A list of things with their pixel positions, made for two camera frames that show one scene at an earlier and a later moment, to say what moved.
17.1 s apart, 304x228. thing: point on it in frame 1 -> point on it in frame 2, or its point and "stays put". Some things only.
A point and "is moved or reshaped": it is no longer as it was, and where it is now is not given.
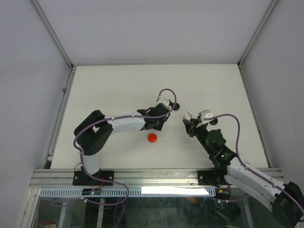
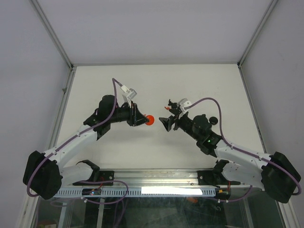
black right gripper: x=191 y=126 -> x=167 y=122
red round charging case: x=152 y=137 is moved or reshaped
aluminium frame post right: x=270 y=6 stays put
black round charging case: x=213 y=122 stays put
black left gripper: x=159 y=127 -> x=136 y=118
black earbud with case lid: x=176 y=106 stays put
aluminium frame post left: x=52 y=33 stays put
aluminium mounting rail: x=51 y=178 stays put
